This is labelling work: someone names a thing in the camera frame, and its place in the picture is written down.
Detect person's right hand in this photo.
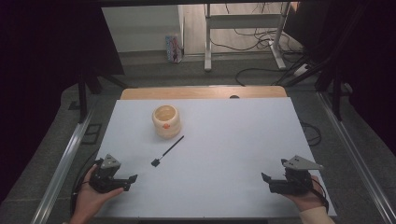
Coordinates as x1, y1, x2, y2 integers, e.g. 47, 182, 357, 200
280, 175, 328, 213

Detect black floor frame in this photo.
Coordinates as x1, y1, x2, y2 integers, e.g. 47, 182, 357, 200
81, 123, 103, 146

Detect cream ceramic cup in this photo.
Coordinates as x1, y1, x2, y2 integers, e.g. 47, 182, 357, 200
151, 105, 182, 140

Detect tangled black cables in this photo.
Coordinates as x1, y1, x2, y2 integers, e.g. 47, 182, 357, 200
208, 3, 302, 53

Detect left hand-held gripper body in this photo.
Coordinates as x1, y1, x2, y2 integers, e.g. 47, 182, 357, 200
89, 153, 132, 194

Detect white power strip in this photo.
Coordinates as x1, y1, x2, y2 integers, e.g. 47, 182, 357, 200
292, 63, 311, 78

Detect black stick with square head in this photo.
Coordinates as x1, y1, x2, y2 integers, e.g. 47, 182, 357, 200
150, 134, 185, 168

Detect person's left hand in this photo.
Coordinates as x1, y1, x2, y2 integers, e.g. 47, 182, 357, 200
73, 165, 125, 224

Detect black tripod stand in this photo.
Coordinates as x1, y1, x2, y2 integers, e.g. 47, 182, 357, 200
77, 63, 129, 124
274, 0, 354, 122

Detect black looped floor cable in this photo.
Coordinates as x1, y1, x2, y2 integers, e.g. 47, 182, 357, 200
299, 120, 322, 147

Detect black curtain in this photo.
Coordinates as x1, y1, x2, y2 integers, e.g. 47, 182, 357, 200
283, 0, 396, 157
0, 0, 125, 204

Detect colourful printed box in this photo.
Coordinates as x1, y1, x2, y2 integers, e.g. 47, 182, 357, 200
164, 35, 183, 64

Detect aluminium rail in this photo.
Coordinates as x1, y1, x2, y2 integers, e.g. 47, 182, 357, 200
317, 91, 396, 224
30, 104, 96, 224

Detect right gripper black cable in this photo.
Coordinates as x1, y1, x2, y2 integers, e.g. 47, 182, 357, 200
306, 178, 330, 214

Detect white table mat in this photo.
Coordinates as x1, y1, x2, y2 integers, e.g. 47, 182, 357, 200
95, 96, 338, 218

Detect white desk frame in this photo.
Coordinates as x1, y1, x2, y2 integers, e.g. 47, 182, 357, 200
203, 2, 291, 73

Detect wooden table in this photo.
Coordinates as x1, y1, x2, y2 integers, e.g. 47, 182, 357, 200
120, 85, 289, 101

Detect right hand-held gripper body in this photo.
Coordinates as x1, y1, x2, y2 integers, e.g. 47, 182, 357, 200
268, 154, 325, 197

